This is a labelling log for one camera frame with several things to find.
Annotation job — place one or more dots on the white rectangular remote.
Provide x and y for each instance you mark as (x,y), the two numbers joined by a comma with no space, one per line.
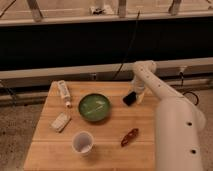
(60,122)

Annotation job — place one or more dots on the white tube with cap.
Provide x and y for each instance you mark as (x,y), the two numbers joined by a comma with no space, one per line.
(64,92)

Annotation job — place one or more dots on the green ceramic bowl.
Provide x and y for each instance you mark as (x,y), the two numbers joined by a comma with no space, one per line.
(94,107)

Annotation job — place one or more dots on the metal frame rail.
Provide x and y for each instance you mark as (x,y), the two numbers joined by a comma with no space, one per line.
(44,76)

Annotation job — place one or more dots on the red chili pepper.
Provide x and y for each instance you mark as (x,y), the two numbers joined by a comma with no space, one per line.
(129,136)

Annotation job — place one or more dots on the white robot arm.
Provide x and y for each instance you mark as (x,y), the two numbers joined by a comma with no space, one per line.
(177,122)

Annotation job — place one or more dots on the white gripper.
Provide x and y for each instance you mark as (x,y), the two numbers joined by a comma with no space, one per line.
(138,87)

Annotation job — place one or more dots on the black eraser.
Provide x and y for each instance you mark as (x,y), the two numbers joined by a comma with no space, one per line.
(130,98)

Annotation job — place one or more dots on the white ceramic cup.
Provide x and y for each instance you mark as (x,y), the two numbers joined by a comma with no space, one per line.
(82,143)

